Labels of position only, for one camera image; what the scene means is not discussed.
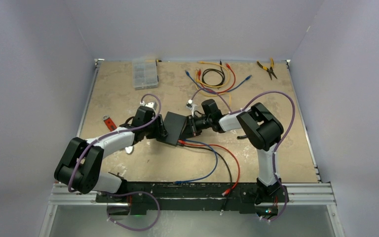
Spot aluminium frame rail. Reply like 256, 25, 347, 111
54, 61, 336, 216

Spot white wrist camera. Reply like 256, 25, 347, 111
140, 101, 158, 111
185, 99, 198, 116

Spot clear plastic organizer box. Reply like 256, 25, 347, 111
132, 58, 159, 90

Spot silver round metal piece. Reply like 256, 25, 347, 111
124, 146, 134, 155

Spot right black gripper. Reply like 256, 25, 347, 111
182, 116, 212, 141

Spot black network switch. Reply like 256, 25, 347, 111
156, 112, 187, 146

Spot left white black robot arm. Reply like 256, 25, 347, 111
54, 106, 167, 202

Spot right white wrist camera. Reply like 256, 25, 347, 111
185, 99, 198, 116

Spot yellow handled pliers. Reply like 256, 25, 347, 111
256, 57, 278, 80

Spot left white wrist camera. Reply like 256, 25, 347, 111
140, 101, 158, 111

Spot black ethernet cable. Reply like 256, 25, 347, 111
180, 144, 233, 217
201, 61, 226, 89

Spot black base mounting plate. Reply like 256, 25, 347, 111
96, 181, 289, 217

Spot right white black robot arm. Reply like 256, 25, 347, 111
179, 99, 284, 201

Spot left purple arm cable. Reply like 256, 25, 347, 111
67, 94, 162, 232

